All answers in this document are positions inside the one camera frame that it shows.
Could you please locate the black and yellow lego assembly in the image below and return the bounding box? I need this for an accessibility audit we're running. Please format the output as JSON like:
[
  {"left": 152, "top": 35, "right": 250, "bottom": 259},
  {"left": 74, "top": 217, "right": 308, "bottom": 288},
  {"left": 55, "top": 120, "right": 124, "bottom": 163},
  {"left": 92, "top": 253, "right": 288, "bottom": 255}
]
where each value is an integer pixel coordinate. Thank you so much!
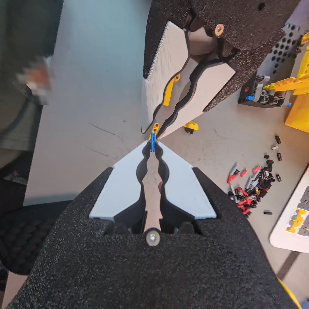
[{"left": 238, "top": 23, "right": 309, "bottom": 109}]

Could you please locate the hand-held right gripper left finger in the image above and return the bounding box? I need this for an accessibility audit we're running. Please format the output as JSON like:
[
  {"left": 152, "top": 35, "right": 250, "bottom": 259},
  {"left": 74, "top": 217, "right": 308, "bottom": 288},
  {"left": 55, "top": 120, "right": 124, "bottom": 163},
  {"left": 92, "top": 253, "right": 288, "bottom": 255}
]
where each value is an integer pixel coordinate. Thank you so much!
[{"left": 89, "top": 140, "right": 151, "bottom": 220}]

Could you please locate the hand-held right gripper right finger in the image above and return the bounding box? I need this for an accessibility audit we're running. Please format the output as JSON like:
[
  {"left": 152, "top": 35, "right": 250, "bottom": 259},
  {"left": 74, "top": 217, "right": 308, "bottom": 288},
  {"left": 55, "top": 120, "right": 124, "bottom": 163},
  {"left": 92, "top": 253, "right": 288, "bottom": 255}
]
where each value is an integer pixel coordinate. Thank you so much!
[{"left": 156, "top": 141, "right": 217, "bottom": 220}]

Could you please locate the pile of small lego connectors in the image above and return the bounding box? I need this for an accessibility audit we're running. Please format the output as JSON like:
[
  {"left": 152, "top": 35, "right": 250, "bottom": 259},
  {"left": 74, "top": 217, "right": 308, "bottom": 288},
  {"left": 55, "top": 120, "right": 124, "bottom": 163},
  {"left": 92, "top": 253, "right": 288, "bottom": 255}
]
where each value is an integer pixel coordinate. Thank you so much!
[{"left": 227, "top": 135, "right": 283, "bottom": 216}]

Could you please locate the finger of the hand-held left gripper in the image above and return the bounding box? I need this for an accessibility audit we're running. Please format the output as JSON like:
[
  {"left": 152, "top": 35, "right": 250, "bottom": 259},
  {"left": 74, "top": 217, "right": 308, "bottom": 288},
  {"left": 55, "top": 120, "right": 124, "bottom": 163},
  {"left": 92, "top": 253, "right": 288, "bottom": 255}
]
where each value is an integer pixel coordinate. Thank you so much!
[
  {"left": 157, "top": 59, "right": 237, "bottom": 141},
  {"left": 141, "top": 21, "right": 190, "bottom": 134}
]

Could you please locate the grey mesh chair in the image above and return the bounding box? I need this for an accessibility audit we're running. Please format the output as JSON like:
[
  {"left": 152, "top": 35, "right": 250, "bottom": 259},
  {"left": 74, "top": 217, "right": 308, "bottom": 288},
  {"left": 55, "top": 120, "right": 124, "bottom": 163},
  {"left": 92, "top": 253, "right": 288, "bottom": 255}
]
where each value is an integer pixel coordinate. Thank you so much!
[{"left": 0, "top": 200, "right": 73, "bottom": 276}]

